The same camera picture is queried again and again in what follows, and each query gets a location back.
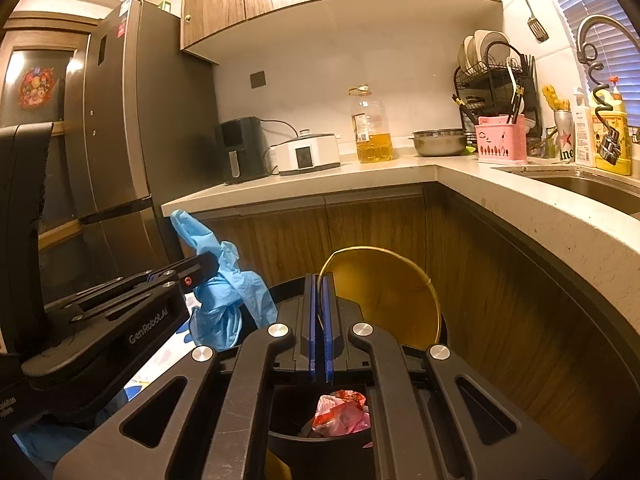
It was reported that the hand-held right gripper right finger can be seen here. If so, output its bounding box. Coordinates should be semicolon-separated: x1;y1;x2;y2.
320;274;588;480

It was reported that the yellow detergent bottle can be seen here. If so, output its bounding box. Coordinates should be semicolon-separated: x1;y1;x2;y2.
590;77;633;176

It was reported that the black wire dish rack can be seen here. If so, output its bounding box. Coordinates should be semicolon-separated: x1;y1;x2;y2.
452;30;543;133

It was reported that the dark steel refrigerator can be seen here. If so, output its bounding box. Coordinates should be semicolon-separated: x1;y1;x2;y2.
42;0;221;306

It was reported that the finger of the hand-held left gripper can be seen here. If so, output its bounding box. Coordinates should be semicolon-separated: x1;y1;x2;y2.
70;267;218;322
42;252;221;318

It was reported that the round flower sticker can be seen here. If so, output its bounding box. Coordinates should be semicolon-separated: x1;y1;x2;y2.
19;66;56;108

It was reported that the steel sink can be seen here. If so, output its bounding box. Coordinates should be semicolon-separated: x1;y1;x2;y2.
525;170;640;216

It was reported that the black trash bin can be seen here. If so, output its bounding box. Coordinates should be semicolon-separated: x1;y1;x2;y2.
250;280;451;480

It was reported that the yellow scrubber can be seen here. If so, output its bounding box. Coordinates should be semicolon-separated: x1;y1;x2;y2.
542;85;571;113

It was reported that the blue disposable glove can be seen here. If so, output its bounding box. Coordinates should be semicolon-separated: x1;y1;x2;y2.
170;210;278;351

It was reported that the kitchen counter with wooden cabinets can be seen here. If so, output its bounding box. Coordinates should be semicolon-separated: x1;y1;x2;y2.
161;152;640;480

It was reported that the person's left hand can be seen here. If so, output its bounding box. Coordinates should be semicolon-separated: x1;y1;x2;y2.
14;405;96;463

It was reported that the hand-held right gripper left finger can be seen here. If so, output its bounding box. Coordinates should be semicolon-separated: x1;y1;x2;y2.
52;272;318;480

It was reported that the hanging slotted spatula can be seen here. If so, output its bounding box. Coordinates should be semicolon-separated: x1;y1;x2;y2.
509;0;550;43

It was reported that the beige plate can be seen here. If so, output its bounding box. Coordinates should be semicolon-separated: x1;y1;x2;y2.
459;35;476;73

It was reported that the pink plastic bag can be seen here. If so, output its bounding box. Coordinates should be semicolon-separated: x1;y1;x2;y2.
350;407;375;450

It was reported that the blue floral tablecloth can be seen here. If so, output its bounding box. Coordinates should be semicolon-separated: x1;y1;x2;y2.
122;292;201;403

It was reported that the white pump bottle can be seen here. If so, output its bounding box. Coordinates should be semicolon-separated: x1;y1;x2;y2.
571;87;597;167

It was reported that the stainless steel bowl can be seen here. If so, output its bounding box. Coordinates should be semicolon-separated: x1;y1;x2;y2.
412;129;471;157

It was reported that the silver beer can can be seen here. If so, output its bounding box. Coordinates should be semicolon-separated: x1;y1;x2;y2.
554;110;576;163

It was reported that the steel faucet with coiled hose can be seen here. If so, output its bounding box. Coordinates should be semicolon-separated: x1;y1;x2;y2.
575;14;640;166

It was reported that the white electric cooker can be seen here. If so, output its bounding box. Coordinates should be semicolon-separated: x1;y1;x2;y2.
270;130;342;177

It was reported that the black air fryer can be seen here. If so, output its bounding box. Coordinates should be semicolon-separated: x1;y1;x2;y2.
215;116;273;185

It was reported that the white spoon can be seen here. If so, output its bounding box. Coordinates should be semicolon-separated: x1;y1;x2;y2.
506;57;523;111

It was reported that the pink utensil holder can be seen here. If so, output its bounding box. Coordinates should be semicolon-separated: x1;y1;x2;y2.
475;114;528;165

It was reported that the cooking oil bottle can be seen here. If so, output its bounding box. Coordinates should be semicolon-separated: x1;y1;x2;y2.
349;85;394;164

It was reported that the white plate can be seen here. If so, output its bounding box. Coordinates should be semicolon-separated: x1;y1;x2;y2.
474;30;511;61

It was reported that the black power cable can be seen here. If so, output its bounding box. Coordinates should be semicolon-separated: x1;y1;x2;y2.
259;119;302;137

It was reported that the wooden glass door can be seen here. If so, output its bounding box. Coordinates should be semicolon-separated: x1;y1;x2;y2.
0;12;98;306

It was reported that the red plastic bag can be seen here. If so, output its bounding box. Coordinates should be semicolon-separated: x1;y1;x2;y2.
312;389;372;435

